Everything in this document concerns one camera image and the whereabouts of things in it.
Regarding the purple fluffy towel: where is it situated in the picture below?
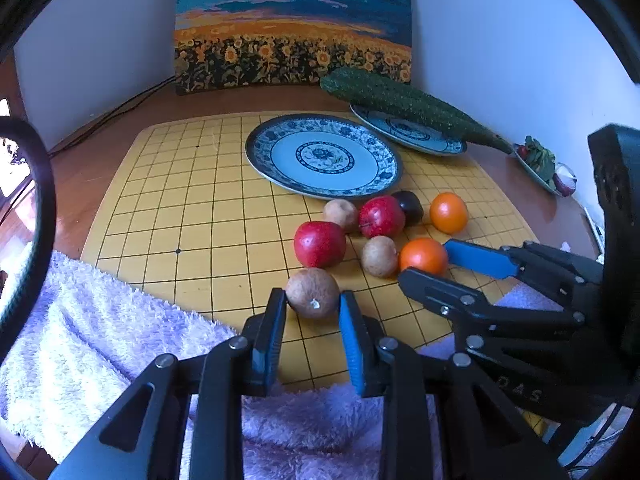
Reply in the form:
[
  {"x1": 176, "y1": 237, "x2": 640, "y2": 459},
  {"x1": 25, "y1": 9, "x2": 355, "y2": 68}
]
[{"x1": 1, "y1": 252, "x2": 382, "y2": 479}]

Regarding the green bitter gourd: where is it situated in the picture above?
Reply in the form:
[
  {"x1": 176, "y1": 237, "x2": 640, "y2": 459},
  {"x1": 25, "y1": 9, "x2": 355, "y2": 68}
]
[{"x1": 320, "y1": 67, "x2": 513, "y2": 154}]

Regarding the black cable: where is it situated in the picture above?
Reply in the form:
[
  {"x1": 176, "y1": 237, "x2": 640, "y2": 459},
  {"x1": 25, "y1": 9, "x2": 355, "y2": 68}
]
[{"x1": 48, "y1": 75, "x2": 177, "y2": 157}]

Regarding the small dish with vegetables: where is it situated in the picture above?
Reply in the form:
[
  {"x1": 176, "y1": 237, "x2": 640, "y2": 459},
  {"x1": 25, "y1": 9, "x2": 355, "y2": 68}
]
[{"x1": 514, "y1": 136, "x2": 578, "y2": 197}]

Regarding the orange front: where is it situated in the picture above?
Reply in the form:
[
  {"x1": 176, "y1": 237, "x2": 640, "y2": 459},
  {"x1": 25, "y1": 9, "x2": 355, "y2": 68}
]
[{"x1": 399, "y1": 237, "x2": 448, "y2": 275}]

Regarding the small blue white plate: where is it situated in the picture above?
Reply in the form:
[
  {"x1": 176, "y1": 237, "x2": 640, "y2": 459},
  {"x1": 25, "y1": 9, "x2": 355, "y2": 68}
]
[{"x1": 349, "y1": 104, "x2": 468, "y2": 157}]

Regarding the orange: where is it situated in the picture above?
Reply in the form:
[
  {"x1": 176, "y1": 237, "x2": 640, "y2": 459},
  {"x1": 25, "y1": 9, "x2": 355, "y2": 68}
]
[
  {"x1": 430, "y1": 192, "x2": 469, "y2": 235},
  {"x1": 399, "y1": 237, "x2": 448, "y2": 275}
]

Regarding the dark purple plum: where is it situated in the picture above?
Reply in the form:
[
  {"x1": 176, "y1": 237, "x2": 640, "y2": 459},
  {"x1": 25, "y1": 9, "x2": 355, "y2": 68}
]
[{"x1": 392, "y1": 190, "x2": 424, "y2": 228}]

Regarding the red apple front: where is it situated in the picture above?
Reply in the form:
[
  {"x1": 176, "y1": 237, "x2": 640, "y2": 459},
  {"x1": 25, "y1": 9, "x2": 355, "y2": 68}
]
[{"x1": 294, "y1": 221, "x2": 346, "y2": 269}]

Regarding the red apple back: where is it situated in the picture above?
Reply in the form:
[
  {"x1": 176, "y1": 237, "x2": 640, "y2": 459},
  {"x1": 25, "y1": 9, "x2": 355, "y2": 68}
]
[{"x1": 358, "y1": 195, "x2": 406, "y2": 238}]

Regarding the large blue white plate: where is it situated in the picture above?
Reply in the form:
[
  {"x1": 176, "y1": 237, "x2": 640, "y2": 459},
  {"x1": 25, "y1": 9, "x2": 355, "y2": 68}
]
[{"x1": 244, "y1": 114, "x2": 404, "y2": 200}]

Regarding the sunflower field painting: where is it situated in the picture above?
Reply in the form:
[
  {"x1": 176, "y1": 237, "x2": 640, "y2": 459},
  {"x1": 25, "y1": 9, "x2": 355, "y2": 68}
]
[{"x1": 174, "y1": 0, "x2": 412, "y2": 96}]

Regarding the brown round fruit back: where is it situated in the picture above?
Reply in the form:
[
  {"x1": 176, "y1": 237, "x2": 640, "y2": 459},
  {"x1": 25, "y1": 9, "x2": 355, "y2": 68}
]
[{"x1": 323, "y1": 200, "x2": 359, "y2": 233}]

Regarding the red apple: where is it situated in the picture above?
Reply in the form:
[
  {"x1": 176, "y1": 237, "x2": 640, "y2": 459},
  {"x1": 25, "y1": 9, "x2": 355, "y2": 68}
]
[
  {"x1": 294, "y1": 221, "x2": 346, "y2": 269},
  {"x1": 358, "y1": 195, "x2": 406, "y2": 238}
]

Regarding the brown round fruit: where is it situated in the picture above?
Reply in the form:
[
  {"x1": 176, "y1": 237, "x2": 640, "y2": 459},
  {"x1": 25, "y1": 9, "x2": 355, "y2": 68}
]
[
  {"x1": 323, "y1": 200, "x2": 359, "y2": 233},
  {"x1": 285, "y1": 268, "x2": 340, "y2": 318},
  {"x1": 360, "y1": 235, "x2": 398, "y2": 278}
]

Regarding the yellow go board mat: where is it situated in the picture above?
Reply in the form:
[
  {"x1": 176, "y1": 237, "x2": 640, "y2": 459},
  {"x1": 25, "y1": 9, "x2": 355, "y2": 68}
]
[{"x1": 80, "y1": 112, "x2": 536, "y2": 390}]

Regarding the orange back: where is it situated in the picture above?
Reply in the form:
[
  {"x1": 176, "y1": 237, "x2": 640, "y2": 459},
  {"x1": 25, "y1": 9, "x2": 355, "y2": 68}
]
[{"x1": 430, "y1": 192, "x2": 469, "y2": 235}]

